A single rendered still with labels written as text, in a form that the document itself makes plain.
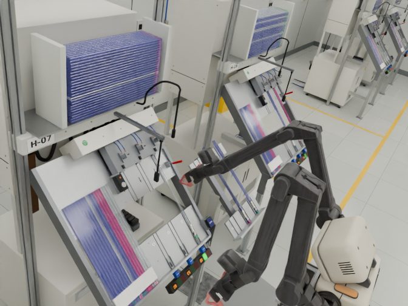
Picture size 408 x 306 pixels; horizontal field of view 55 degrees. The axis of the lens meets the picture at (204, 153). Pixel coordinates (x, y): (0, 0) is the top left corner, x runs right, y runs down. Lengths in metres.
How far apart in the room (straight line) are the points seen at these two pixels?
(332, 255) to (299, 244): 0.18
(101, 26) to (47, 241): 1.11
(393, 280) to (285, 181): 2.55
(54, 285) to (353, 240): 1.33
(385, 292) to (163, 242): 1.99
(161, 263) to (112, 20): 1.13
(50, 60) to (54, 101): 0.15
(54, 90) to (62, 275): 0.92
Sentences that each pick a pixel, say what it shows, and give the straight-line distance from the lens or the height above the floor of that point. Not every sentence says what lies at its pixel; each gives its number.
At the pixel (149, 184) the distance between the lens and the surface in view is 1.93.
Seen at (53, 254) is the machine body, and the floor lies 0.62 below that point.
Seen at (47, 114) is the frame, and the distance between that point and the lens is 1.62.
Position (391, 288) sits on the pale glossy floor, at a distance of 3.46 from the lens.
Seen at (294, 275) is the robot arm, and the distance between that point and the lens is 1.26.
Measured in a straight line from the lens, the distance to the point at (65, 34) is 1.70.
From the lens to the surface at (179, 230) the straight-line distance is 2.00.
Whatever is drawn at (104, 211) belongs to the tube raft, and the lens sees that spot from 1.75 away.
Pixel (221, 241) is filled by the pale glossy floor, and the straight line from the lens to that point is 3.16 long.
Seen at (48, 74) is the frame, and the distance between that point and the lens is 1.53.
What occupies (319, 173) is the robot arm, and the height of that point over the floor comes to 1.41.
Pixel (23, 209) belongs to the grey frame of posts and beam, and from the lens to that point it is 1.76.
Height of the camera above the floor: 2.19
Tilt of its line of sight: 32 degrees down
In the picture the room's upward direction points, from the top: 12 degrees clockwise
